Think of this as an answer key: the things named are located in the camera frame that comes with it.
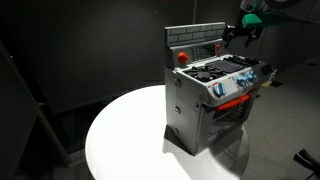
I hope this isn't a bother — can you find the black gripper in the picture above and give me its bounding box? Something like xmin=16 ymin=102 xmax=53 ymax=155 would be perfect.
xmin=222 ymin=20 xmax=263 ymax=49

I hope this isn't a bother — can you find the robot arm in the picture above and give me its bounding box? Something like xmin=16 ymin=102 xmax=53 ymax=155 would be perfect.
xmin=222 ymin=0 xmax=320 ymax=48

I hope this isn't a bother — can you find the large orange stove knob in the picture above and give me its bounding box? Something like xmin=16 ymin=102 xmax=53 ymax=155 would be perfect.
xmin=178 ymin=52 xmax=189 ymax=63

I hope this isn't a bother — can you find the far left blue knob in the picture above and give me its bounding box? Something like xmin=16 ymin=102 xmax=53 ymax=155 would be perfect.
xmin=248 ymin=71 xmax=257 ymax=82

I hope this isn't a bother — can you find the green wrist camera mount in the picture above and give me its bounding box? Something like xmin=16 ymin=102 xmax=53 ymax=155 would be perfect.
xmin=241 ymin=11 xmax=291 ymax=30

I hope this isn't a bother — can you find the orange oven door handle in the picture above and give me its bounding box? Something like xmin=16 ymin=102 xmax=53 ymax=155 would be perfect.
xmin=215 ymin=93 xmax=251 ymax=111

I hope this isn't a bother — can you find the blue knob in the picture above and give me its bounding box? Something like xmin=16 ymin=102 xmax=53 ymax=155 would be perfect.
xmin=248 ymin=71 xmax=257 ymax=82
xmin=242 ymin=75 xmax=249 ymax=82
xmin=213 ymin=83 xmax=226 ymax=98
xmin=236 ymin=75 xmax=245 ymax=86

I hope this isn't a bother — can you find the right blue knob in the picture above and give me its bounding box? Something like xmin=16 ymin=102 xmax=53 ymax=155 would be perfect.
xmin=213 ymin=83 xmax=226 ymax=98

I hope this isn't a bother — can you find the black object on floor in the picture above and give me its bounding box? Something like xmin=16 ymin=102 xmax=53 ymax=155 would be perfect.
xmin=293 ymin=149 xmax=320 ymax=177

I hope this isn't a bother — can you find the round white table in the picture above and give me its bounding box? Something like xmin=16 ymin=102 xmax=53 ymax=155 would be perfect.
xmin=85 ymin=85 xmax=250 ymax=180

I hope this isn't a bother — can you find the grey toy stove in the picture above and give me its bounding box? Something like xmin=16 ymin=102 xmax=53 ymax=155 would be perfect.
xmin=165 ymin=22 xmax=275 ymax=155

